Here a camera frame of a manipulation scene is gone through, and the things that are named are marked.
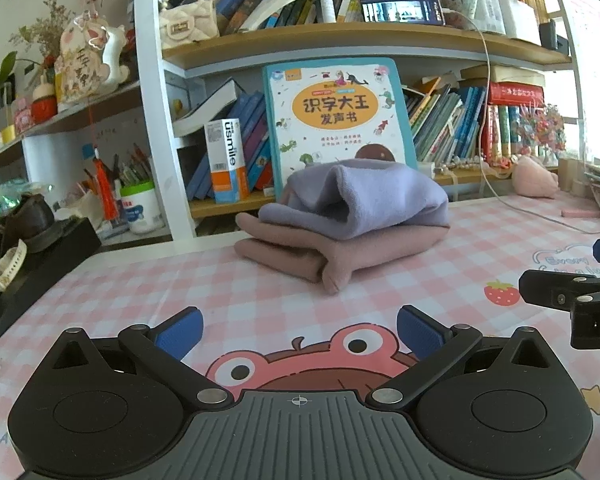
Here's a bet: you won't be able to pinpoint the white and wooden bookshelf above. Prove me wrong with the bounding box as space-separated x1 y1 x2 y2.
0 0 588 241

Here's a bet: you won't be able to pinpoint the pink plush toy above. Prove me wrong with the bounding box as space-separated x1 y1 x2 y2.
511 154 561 198

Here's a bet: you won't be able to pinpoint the teal children's picture book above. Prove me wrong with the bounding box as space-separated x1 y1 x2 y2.
262 57 418 201

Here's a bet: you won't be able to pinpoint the bunch of pencils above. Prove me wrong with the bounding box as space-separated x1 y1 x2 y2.
80 142 153 196

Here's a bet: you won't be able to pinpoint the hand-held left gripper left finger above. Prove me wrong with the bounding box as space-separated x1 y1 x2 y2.
46 306 236 411

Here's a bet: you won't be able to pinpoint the colourful bead ornament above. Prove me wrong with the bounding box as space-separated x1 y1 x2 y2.
507 102 566 161

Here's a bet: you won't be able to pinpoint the row of blue books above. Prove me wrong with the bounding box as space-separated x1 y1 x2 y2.
186 91 276 201

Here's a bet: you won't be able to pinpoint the cream quilted handbag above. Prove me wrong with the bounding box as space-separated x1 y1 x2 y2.
158 0 218 51

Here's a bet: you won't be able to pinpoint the white pen holders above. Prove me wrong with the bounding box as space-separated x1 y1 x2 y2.
455 0 543 46

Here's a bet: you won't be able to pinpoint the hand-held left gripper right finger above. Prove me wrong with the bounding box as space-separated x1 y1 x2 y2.
370 305 556 411

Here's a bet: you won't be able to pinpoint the white woven basket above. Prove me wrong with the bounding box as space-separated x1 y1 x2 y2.
0 239 28 292

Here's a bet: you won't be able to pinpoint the white tub with green rim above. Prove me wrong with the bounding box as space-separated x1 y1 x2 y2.
120 182 162 235

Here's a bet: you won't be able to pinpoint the row of colourful books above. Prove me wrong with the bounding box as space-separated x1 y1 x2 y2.
402 77 546 163

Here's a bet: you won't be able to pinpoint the white and orange carton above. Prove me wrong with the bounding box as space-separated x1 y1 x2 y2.
204 118 251 204

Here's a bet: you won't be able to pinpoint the smartphone with lit screen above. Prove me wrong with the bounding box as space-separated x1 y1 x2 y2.
360 0 446 26

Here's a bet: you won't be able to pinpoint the pink checked tablecloth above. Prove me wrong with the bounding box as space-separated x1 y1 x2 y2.
0 195 600 480

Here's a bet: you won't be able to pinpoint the purple and mauve sweater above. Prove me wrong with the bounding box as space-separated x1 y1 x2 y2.
234 159 451 296

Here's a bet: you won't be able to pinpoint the shiny green wrapping foil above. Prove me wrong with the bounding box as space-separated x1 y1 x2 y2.
0 182 53 223

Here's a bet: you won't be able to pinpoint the red tassel ornament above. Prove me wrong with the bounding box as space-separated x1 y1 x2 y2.
92 145 118 221

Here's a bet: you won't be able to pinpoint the red and cream jar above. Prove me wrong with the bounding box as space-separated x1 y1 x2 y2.
30 77 58 123

